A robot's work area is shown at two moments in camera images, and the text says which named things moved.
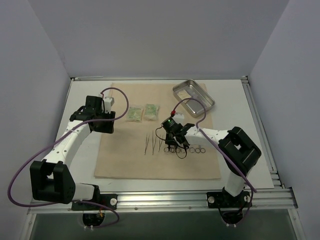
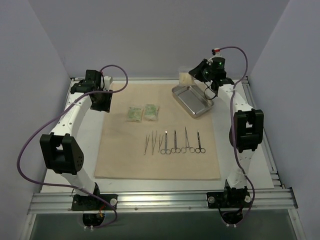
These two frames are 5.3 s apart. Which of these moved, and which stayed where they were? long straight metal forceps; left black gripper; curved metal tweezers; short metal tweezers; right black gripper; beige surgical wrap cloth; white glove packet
Moved: left black gripper; white glove packet; right black gripper
Stayed: curved metal tweezers; beige surgical wrap cloth; short metal tweezers; long straight metal forceps
